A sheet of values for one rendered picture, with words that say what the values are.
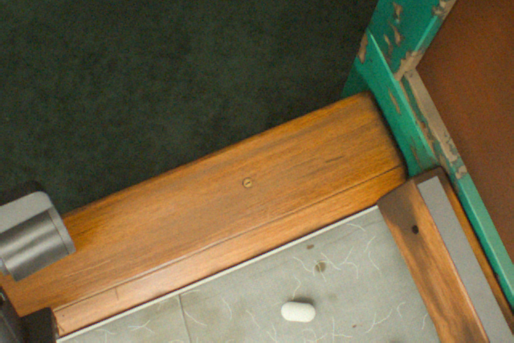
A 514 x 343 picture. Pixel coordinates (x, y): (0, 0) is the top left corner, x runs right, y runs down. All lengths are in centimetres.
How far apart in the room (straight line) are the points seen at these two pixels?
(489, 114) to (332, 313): 29
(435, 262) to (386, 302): 11
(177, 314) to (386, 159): 27
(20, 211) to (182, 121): 102
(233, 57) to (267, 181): 89
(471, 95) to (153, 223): 35
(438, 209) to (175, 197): 27
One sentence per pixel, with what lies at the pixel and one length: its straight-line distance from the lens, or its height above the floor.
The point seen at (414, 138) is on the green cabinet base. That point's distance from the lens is 74.
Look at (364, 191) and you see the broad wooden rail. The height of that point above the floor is 76.
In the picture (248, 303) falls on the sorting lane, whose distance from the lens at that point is 77.
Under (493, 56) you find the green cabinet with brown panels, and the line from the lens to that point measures 56.
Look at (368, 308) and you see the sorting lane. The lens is 78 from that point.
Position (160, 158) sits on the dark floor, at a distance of 157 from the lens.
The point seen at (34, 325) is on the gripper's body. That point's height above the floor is 86.
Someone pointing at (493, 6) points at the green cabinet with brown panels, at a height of 106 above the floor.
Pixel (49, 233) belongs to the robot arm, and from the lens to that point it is 60.
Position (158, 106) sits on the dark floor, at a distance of 161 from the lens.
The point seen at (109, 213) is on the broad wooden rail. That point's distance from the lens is 77.
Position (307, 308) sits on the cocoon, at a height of 76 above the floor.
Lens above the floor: 151
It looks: 75 degrees down
